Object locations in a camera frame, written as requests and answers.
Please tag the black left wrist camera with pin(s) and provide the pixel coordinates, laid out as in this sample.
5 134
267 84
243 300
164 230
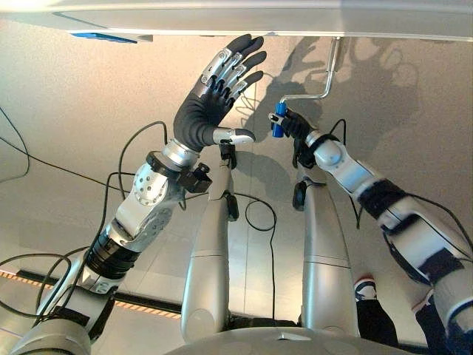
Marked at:
196 179

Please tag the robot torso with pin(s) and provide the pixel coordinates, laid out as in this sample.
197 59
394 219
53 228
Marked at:
288 342

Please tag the white hospital bed frame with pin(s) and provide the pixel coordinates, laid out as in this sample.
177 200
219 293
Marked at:
258 16

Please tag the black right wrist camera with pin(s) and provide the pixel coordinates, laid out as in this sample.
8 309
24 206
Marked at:
303 153

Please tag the robot left leg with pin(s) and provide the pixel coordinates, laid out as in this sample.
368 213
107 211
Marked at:
207 273

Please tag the robot right leg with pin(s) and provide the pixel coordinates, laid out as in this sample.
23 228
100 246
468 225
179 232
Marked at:
325 266

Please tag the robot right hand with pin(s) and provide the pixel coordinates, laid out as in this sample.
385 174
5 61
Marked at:
297 125

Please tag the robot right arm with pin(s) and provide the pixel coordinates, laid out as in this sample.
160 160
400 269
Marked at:
414 229

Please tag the blue label on bed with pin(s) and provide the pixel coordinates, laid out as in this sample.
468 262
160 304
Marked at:
103 37

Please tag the black orange floor strip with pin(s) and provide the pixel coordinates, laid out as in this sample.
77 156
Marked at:
148 301

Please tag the person's leg with striped shoe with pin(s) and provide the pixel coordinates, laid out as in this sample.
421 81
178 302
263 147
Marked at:
373 314

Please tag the robot leg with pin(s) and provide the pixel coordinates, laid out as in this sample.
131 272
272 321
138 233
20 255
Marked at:
325 266
207 273

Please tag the silver crank with blue grip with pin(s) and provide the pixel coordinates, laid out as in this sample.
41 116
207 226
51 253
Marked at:
279 111

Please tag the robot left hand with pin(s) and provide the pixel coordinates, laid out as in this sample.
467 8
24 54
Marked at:
201 111

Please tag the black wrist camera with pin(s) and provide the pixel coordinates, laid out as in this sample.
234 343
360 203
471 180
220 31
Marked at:
196 179
303 153

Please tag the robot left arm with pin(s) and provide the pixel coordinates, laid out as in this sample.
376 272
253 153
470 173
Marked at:
148 207

